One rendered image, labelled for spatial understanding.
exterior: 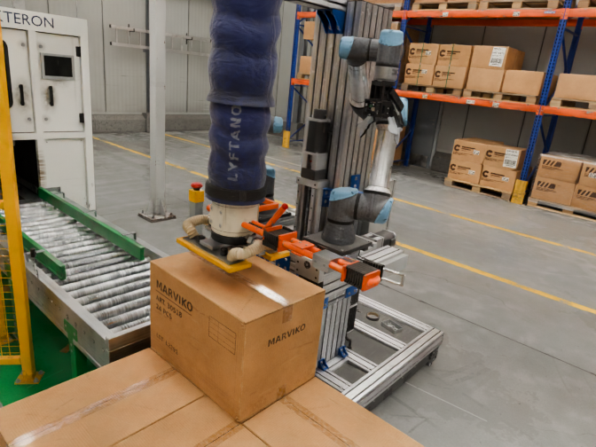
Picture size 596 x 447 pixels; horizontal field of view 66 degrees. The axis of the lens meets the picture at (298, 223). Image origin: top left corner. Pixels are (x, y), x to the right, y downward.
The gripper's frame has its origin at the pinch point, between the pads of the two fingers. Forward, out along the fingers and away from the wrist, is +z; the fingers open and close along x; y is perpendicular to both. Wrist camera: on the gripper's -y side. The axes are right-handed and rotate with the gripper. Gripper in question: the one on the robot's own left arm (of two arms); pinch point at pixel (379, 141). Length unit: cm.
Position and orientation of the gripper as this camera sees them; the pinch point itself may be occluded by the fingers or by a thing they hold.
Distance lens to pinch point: 162.3
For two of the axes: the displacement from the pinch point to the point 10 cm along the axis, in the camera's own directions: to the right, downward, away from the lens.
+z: -1.0, 9.5, 3.1
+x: 7.4, 2.8, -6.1
